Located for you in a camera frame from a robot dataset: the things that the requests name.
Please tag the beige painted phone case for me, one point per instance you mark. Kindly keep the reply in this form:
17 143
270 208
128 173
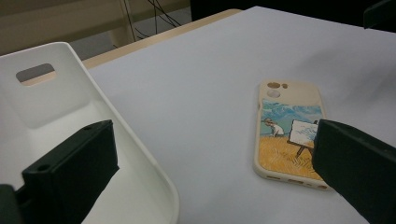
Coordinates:
280 155

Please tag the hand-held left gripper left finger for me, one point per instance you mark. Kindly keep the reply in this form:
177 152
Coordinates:
71 174

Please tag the white plastic bin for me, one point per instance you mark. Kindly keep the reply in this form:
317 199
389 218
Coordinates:
46 105

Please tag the white table sheet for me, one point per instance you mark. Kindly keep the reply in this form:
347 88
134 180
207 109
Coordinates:
202 93

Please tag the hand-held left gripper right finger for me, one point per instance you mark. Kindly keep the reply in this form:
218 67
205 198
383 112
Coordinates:
358 165

